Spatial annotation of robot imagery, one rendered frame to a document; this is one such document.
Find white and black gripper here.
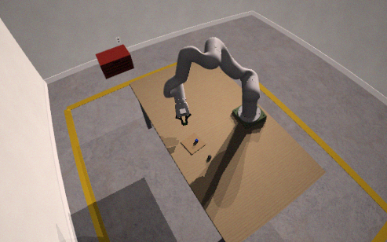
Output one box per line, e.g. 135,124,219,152
175,102,191,125

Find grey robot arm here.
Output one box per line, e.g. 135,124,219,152
163,37,261,123

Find brown flat mat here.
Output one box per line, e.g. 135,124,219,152
181,133,205,154

